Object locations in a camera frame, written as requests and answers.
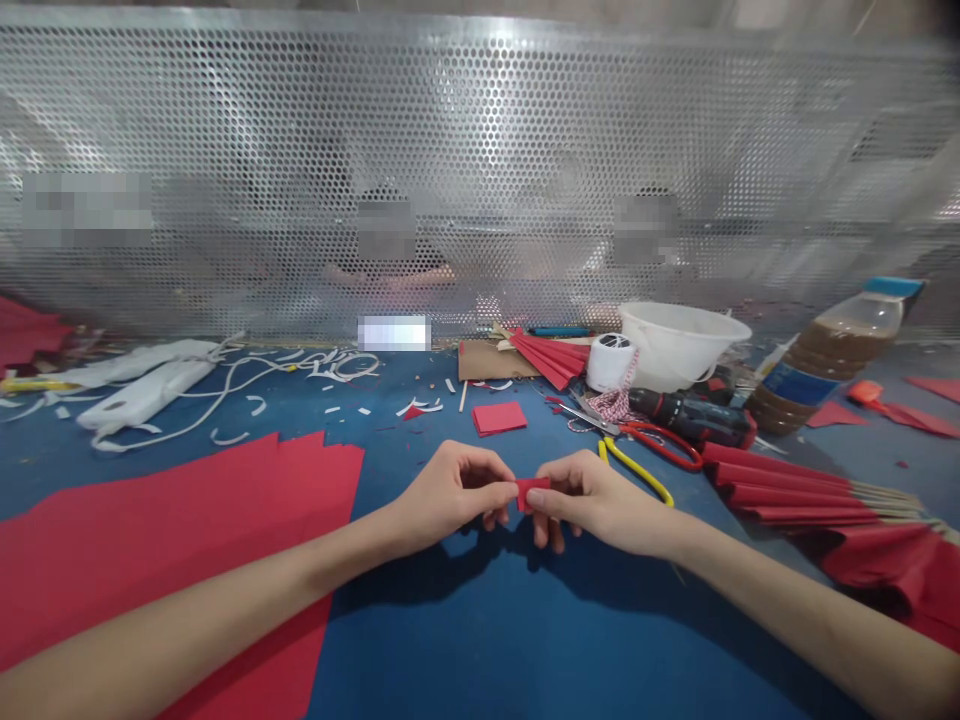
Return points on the person's left hand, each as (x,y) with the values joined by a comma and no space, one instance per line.
(442,487)

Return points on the person's right hand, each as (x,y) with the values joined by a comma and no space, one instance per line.
(607,502)

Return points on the small red paper piece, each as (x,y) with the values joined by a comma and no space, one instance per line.
(531,484)

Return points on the small stack of red squares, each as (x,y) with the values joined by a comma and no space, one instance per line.
(499,418)

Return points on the thin wooden stick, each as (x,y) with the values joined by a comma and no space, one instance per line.
(463,395)

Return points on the loose red and white twine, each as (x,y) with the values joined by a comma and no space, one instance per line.
(606,405)

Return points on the brown cardboard piece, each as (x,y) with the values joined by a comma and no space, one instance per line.
(487,360)

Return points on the white spool of twine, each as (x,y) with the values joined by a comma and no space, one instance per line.
(611,360)

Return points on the single red folded paper fan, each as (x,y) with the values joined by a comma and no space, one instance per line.
(551,356)

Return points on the white plastic bucket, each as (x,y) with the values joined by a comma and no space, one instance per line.
(679,341)

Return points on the blue marker pen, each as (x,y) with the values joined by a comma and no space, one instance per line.
(559,331)

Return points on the pile of pleated red fans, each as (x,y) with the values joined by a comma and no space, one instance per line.
(825,510)

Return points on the white glue tube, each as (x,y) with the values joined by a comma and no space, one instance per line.
(776,354)

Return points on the red paper triangle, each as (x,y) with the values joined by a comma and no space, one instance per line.
(834,415)

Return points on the plastic bottle with brown liquid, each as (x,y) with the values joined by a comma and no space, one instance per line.
(821,364)

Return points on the orange plastic tool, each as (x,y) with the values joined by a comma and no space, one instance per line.
(866,392)

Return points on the stack of large red sheets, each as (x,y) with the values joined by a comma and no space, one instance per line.
(150,525)

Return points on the white power strip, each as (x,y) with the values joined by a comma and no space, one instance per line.
(142,394)

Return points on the red paper offcuts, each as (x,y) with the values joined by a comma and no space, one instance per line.
(926,412)

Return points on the perforated metal screen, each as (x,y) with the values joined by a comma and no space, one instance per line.
(480,150)

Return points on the yellow tube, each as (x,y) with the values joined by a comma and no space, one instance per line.
(37,384)

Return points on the heap of red paper fans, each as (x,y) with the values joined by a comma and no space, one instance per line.
(26,330)

